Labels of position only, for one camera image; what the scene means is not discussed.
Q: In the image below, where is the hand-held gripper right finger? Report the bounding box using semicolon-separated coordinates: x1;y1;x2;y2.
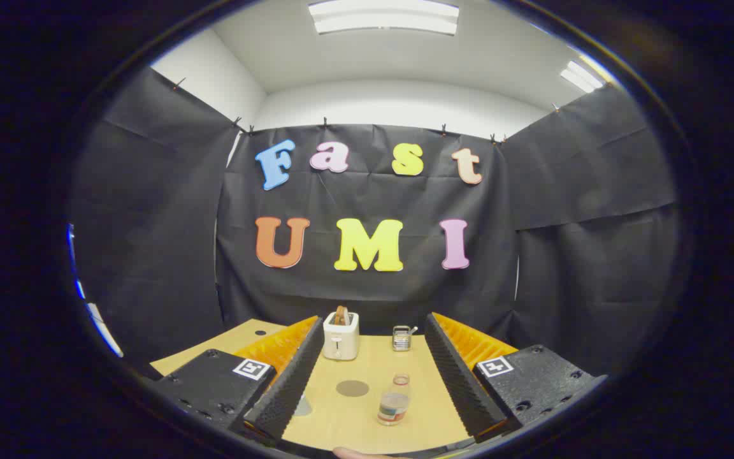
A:
424;312;608;443

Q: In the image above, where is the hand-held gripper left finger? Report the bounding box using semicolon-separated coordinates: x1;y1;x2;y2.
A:
150;316;325;445

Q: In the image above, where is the clear plastic juice bottle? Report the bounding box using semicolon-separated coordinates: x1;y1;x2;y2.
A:
377;373;412;426

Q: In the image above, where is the white toaster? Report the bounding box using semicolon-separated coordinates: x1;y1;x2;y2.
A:
322;311;360;361

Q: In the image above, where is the wooden table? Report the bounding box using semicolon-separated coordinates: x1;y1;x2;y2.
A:
150;317;521;455

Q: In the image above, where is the small ceiling light panel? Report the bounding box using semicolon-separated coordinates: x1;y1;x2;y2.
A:
559;61;605;94

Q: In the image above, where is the long ceiling light panel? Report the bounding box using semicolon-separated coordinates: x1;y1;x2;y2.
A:
308;0;460;36

